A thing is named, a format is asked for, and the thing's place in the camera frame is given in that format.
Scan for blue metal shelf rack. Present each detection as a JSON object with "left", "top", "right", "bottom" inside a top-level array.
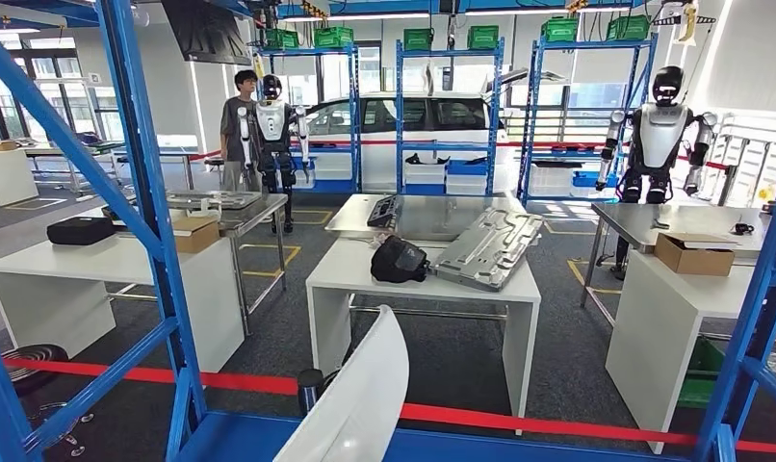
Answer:
[
  {"left": 0, "top": 0, "right": 776, "bottom": 462},
  {"left": 257, "top": 44, "right": 364, "bottom": 195},
  {"left": 517, "top": 32, "right": 660, "bottom": 207},
  {"left": 394, "top": 38, "right": 507, "bottom": 197}
]

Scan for white car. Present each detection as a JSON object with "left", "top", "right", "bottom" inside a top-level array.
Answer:
[{"left": 298, "top": 65, "right": 568, "bottom": 195}]

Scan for white panel desk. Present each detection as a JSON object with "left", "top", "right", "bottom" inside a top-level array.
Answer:
[
  {"left": 0, "top": 207, "right": 246, "bottom": 374},
  {"left": 306, "top": 237, "right": 542, "bottom": 435},
  {"left": 0, "top": 147, "right": 39, "bottom": 207},
  {"left": 605, "top": 249, "right": 776, "bottom": 455}
]

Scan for white plastic bin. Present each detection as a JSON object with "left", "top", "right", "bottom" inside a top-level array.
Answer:
[
  {"left": 404, "top": 164, "right": 447, "bottom": 186},
  {"left": 314, "top": 156, "right": 354, "bottom": 184},
  {"left": 527, "top": 162, "right": 581, "bottom": 197}
]

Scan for person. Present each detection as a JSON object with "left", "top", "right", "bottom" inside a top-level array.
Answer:
[{"left": 219, "top": 69, "right": 265, "bottom": 193}]

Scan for black hanging monitor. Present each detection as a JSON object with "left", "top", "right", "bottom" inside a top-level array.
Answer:
[{"left": 161, "top": 0, "right": 252, "bottom": 67}]

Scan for black ribbed round stool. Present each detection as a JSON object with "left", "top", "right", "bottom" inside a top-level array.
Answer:
[{"left": 2, "top": 344, "right": 96, "bottom": 457}]

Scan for black plastic tray part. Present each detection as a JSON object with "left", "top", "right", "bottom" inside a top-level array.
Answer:
[{"left": 366, "top": 193, "right": 401, "bottom": 229}]

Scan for green plastic crate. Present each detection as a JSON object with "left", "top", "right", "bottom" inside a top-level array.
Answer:
[
  {"left": 403, "top": 28, "right": 435, "bottom": 52},
  {"left": 265, "top": 28, "right": 300, "bottom": 51},
  {"left": 607, "top": 13, "right": 652, "bottom": 41},
  {"left": 676, "top": 336, "right": 726, "bottom": 409},
  {"left": 313, "top": 26, "right": 355, "bottom": 49},
  {"left": 540, "top": 16, "right": 580, "bottom": 42},
  {"left": 467, "top": 25, "right": 501, "bottom": 50}
]

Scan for yellow hanging tool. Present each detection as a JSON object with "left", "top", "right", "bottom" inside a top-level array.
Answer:
[{"left": 675, "top": 0, "right": 701, "bottom": 46}]

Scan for black car trim part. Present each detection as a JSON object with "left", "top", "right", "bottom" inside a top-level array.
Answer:
[{"left": 404, "top": 152, "right": 452, "bottom": 167}]

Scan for red barrier belt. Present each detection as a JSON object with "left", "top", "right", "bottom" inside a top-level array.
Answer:
[
  {"left": 2, "top": 356, "right": 776, "bottom": 457},
  {"left": 187, "top": 139, "right": 731, "bottom": 172}
]

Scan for white metal railing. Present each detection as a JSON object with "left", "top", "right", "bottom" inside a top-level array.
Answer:
[{"left": 716, "top": 115, "right": 776, "bottom": 207}]

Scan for white bin blue lid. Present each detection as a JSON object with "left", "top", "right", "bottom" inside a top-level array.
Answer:
[{"left": 445, "top": 160, "right": 489, "bottom": 196}]

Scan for black zipped case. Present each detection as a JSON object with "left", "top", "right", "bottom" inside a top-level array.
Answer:
[{"left": 46, "top": 217, "right": 116, "bottom": 246}]

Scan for white car body panel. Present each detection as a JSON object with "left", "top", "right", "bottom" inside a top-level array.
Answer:
[{"left": 272, "top": 304, "right": 410, "bottom": 462}]

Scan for grey stamped metal panel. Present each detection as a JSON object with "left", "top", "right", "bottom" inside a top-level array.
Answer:
[
  {"left": 166, "top": 190, "right": 264, "bottom": 212},
  {"left": 429, "top": 205, "right": 546, "bottom": 294}
]

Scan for silver black humanoid robot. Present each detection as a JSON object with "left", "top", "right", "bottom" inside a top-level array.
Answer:
[
  {"left": 593, "top": 65, "right": 719, "bottom": 280},
  {"left": 234, "top": 74, "right": 311, "bottom": 235}
]

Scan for black belt stanchion post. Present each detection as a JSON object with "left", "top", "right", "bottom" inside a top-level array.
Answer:
[{"left": 297, "top": 368, "right": 325, "bottom": 419}]

